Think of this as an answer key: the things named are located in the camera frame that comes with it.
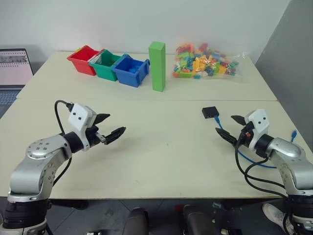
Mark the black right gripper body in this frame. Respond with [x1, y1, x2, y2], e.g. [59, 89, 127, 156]
[237, 121, 255, 148]

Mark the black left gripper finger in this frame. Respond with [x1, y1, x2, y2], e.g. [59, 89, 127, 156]
[104, 126, 127, 146]
[93, 113, 111, 126]

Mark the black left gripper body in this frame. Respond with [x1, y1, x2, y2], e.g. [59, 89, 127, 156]
[85, 125, 107, 148]

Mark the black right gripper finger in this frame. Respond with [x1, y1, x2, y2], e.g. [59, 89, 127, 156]
[230, 115, 246, 126]
[215, 127, 239, 147]

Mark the small black box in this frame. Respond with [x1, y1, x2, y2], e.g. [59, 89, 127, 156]
[201, 106, 220, 119]

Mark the green plastic bin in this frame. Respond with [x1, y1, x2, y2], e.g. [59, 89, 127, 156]
[88, 49, 123, 82]

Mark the blue plastic bin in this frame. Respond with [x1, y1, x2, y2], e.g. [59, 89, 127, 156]
[111, 53, 151, 89]

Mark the clear plastic bag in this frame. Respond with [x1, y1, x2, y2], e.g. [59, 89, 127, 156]
[89, 54, 104, 65]

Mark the red plastic bin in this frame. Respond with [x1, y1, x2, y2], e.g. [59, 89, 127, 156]
[67, 45, 106, 76]

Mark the bag of colourful bricks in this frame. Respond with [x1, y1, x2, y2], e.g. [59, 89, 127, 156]
[172, 42, 246, 80]

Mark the tall green block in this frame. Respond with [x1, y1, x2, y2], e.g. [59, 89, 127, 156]
[148, 41, 166, 93]

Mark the white shoe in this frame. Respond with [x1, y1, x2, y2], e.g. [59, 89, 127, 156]
[262, 203, 294, 235]

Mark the dark rounded shape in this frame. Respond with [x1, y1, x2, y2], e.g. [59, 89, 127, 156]
[121, 207, 150, 235]
[181, 205, 219, 235]

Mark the grey partition panel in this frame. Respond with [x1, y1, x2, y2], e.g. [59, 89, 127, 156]
[254, 0, 313, 157]

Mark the open laptop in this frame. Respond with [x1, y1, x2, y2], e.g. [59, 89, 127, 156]
[0, 48, 35, 118]

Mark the blue cable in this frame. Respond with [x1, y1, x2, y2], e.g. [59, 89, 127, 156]
[214, 116, 298, 170]

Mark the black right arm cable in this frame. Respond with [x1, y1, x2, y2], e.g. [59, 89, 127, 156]
[234, 129, 290, 199]

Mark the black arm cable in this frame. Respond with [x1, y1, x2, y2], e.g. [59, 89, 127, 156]
[234, 129, 290, 199]
[54, 99, 74, 187]

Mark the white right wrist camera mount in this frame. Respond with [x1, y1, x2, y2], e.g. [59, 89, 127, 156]
[245, 109, 270, 149]

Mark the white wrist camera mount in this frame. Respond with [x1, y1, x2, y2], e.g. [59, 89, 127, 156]
[67, 103, 97, 152]
[245, 109, 270, 149]

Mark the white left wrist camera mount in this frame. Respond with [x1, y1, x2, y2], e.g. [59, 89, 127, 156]
[67, 103, 97, 152]

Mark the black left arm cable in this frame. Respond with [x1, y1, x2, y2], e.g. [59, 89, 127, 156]
[54, 99, 74, 187]

